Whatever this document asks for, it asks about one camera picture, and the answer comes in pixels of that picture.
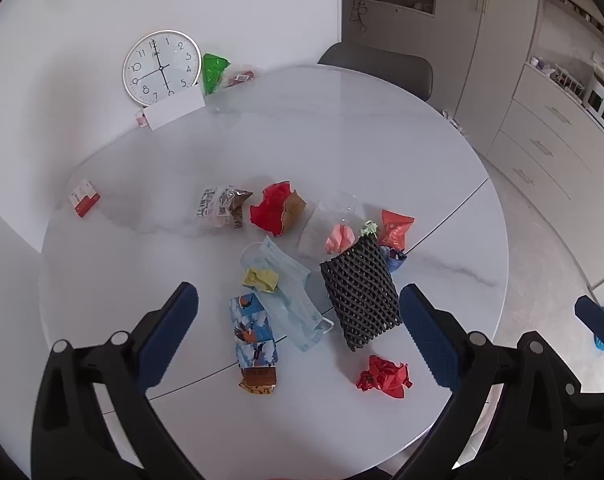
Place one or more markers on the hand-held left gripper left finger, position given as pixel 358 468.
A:
pixel 169 335

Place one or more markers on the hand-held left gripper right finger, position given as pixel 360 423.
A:
pixel 429 340

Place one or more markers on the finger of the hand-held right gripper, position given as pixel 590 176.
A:
pixel 589 312
pixel 596 410

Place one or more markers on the black foam net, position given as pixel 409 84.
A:
pixel 360 295

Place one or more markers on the red orange snack packet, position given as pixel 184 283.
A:
pixel 395 229

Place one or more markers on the red crumpled paper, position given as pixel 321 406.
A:
pixel 384 376

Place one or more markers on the blue bird print packet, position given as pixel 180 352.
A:
pixel 254 340

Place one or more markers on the blue crumpled wrapper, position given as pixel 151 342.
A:
pixel 394 258

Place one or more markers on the yellow crumpled paper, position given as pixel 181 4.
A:
pixel 262 280

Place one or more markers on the small green white wrapper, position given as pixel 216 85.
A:
pixel 368 230

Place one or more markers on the blue face mask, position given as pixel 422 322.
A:
pixel 289 295

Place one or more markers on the pink crumpled paper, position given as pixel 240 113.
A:
pixel 339 239

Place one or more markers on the clear printed snack wrapper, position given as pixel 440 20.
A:
pixel 219 205

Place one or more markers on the clear plastic bag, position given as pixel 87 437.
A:
pixel 319 225

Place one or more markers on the red and white small box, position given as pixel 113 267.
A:
pixel 84 199

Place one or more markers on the red and brown wrapper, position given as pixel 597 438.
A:
pixel 274 207

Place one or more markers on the grey drawer unit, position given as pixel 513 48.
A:
pixel 546 140

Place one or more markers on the white countertop appliance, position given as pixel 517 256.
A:
pixel 601 100

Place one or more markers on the small red white packet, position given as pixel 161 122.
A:
pixel 141 119

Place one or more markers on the small white floor scrap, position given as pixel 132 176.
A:
pixel 452 121

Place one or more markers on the white card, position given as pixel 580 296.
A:
pixel 174 110

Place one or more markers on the clear packet with red label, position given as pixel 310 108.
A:
pixel 239 77

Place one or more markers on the green plastic wrapper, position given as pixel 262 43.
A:
pixel 213 71

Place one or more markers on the tall grey cabinet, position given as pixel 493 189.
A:
pixel 481 60

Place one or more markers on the grey chair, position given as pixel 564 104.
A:
pixel 381 67

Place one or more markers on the grey open shelf cabinet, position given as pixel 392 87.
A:
pixel 389 25

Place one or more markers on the round white wall clock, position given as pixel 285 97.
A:
pixel 161 67

